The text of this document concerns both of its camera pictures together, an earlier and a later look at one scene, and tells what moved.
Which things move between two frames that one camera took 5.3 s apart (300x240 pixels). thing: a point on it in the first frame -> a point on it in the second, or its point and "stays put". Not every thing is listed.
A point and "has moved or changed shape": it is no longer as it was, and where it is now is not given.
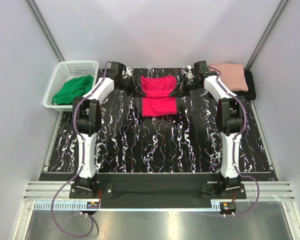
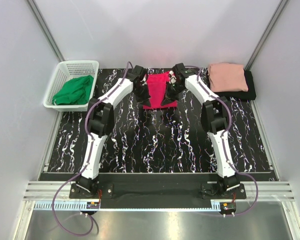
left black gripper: [139, 93] -> [145, 97]
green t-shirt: [73, 88] stays put
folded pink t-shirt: [232, 75] stays put
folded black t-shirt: [250, 94] stays put
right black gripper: [177, 92] -> [168, 93]
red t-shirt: [157, 101] has moved or changed shape
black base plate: [152, 191] stays put
